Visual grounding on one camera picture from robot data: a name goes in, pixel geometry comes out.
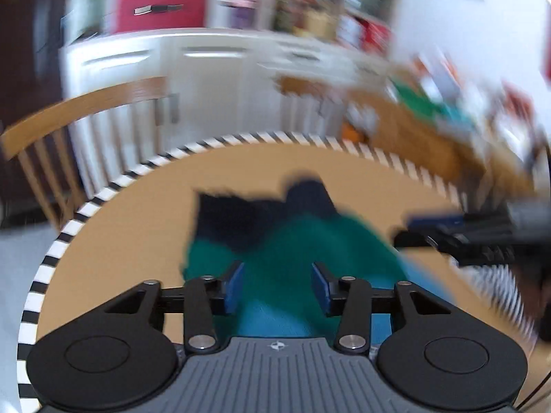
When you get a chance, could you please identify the blue green knit cardigan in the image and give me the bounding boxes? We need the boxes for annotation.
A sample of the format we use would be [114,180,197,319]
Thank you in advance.
[183,178,453,342]

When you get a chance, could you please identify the striped white folded shirt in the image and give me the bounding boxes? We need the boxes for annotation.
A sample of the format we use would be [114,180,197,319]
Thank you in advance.
[448,257,539,354]

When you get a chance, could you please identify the wooden drawer cabinet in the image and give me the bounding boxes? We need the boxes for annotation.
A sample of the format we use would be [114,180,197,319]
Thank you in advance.
[341,88,536,211]

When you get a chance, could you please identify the green plastic basket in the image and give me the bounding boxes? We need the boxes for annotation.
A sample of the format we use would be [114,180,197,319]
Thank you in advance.
[391,80,451,124]

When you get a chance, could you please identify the right wooden chair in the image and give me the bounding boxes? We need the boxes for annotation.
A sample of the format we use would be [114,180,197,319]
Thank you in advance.
[274,74,359,139]

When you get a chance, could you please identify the wooden chair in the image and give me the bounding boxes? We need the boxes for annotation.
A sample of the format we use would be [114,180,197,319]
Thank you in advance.
[1,76,171,231]
[274,74,359,139]

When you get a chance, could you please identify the white sideboard cabinet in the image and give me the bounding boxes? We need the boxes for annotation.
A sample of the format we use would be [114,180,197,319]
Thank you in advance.
[60,29,391,165]

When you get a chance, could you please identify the left wooden chair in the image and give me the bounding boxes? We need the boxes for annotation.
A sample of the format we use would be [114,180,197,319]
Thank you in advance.
[1,76,171,231]

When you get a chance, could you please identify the open wooden shelf unit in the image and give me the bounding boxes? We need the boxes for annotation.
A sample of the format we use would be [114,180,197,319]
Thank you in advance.
[254,0,396,57]

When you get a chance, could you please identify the red storage box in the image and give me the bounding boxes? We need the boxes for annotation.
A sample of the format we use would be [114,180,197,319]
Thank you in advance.
[112,0,207,34]

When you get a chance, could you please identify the dark brown door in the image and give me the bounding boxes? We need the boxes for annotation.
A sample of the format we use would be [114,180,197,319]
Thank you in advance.
[0,0,70,229]

